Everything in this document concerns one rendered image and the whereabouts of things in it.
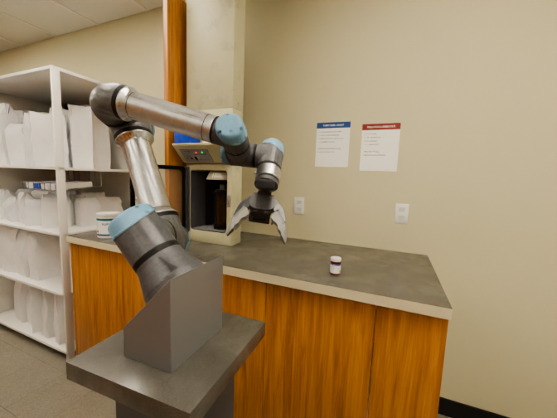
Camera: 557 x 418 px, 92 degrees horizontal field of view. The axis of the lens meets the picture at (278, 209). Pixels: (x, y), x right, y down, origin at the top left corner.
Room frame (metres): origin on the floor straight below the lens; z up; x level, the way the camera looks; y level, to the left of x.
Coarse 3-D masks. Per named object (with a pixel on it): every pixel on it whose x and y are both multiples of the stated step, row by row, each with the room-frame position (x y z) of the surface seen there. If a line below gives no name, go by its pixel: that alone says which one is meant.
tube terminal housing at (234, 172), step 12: (228, 108) 1.52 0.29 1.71; (192, 168) 1.61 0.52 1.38; (204, 168) 1.58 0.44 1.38; (216, 168) 1.55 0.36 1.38; (228, 168) 1.52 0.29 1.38; (240, 168) 1.60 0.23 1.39; (228, 180) 1.52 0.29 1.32; (240, 180) 1.60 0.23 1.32; (228, 192) 1.52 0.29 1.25; (240, 192) 1.60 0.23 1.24; (228, 216) 1.51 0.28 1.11; (192, 240) 1.61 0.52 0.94; (204, 240) 1.58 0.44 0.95; (216, 240) 1.54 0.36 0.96; (228, 240) 1.51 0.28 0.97
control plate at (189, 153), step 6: (180, 150) 1.54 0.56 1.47; (186, 150) 1.52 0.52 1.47; (192, 150) 1.50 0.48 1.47; (198, 150) 1.49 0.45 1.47; (204, 150) 1.47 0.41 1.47; (186, 156) 1.55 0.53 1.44; (192, 156) 1.54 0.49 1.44; (198, 156) 1.52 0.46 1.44; (204, 156) 1.51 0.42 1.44; (210, 156) 1.49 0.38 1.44
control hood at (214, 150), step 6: (174, 144) 1.52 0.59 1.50; (180, 144) 1.50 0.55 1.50; (186, 144) 1.49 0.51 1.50; (192, 144) 1.47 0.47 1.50; (198, 144) 1.46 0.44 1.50; (204, 144) 1.44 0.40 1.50; (210, 144) 1.43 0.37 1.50; (210, 150) 1.46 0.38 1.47; (216, 150) 1.44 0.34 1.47; (180, 156) 1.58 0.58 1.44; (216, 156) 1.48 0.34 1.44; (186, 162) 1.60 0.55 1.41; (192, 162) 1.58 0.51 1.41; (198, 162) 1.56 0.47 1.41; (204, 162) 1.55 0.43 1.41; (210, 162) 1.53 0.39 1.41; (216, 162) 1.51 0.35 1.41
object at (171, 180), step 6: (162, 174) 1.51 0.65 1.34; (168, 174) 1.54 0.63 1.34; (174, 174) 1.56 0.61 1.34; (180, 174) 1.59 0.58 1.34; (162, 180) 1.51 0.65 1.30; (168, 180) 1.54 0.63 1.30; (174, 180) 1.56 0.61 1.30; (180, 180) 1.59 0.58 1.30; (168, 186) 1.54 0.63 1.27; (174, 186) 1.56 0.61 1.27; (180, 186) 1.59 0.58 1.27; (168, 192) 1.54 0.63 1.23; (174, 192) 1.56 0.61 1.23; (180, 192) 1.59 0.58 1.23; (168, 198) 1.54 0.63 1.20; (174, 198) 1.56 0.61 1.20; (180, 198) 1.59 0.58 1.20; (174, 204) 1.56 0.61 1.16; (180, 204) 1.59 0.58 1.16; (180, 210) 1.59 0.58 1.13; (180, 216) 1.59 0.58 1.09
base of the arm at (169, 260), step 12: (156, 252) 0.59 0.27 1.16; (168, 252) 0.60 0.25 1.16; (180, 252) 0.61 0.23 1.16; (144, 264) 0.58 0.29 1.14; (156, 264) 0.58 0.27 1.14; (168, 264) 0.58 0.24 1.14; (180, 264) 0.58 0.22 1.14; (192, 264) 0.60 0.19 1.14; (144, 276) 0.57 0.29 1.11; (156, 276) 0.56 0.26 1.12; (168, 276) 0.56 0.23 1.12; (144, 288) 0.56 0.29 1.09; (156, 288) 0.55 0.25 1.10; (144, 300) 0.57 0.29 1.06
